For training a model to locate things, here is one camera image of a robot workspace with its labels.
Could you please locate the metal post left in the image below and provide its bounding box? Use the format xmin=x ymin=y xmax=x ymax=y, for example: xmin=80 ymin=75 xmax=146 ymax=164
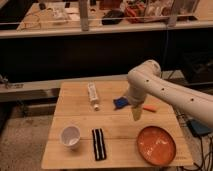
xmin=78 ymin=0 xmax=89 ymax=31

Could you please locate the red object on shelf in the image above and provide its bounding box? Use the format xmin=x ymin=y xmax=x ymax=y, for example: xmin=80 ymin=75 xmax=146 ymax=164
xmin=125 ymin=4 xmax=146 ymax=23

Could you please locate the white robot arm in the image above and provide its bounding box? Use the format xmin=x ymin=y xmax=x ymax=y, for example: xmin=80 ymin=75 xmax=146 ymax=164
xmin=125 ymin=60 xmax=213 ymax=129

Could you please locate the white tube with cap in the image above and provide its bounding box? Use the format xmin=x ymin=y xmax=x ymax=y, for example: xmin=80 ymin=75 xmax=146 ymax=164
xmin=87 ymin=82 xmax=99 ymax=111

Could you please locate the metal post right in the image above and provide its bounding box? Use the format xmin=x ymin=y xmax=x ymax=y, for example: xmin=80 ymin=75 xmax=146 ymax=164
xmin=167 ymin=0 xmax=181 ymax=27

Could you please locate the blue cloth piece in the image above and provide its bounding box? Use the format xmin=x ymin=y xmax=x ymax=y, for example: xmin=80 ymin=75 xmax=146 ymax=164
xmin=113 ymin=97 xmax=129 ymax=110

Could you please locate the dark power box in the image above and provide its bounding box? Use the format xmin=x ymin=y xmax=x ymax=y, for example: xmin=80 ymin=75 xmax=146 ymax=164
xmin=186 ymin=119 xmax=212 ymax=137

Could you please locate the black floor cable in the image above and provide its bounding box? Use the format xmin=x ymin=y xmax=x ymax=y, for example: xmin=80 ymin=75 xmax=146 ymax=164
xmin=176 ymin=109 xmax=213 ymax=171

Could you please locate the black bag on shelf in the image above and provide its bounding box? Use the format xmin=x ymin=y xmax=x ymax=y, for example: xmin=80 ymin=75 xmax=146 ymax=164
xmin=102 ymin=10 xmax=124 ymax=25

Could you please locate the white paper cup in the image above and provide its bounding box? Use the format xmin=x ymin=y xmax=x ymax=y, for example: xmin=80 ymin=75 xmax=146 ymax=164
xmin=60 ymin=125 xmax=80 ymax=149

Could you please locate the orange round plate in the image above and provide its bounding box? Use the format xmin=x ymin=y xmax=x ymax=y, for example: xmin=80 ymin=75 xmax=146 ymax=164
xmin=137 ymin=126 xmax=176 ymax=166

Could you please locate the black white striped cloth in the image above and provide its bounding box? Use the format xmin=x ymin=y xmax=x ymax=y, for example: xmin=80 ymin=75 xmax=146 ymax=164
xmin=92 ymin=129 xmax=107 ymax=161

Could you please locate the orange carrot toy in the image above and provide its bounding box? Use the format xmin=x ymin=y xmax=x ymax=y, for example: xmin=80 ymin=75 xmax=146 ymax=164
xmin=142 ymin=105 xmax=157 ymax=112

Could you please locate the metal post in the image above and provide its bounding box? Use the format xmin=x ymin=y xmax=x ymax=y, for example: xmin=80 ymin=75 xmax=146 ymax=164
xmin=167 ymin=0 xmax=181 ymax=27
xmin=78 ymin=0 xmax=89 ymax=31

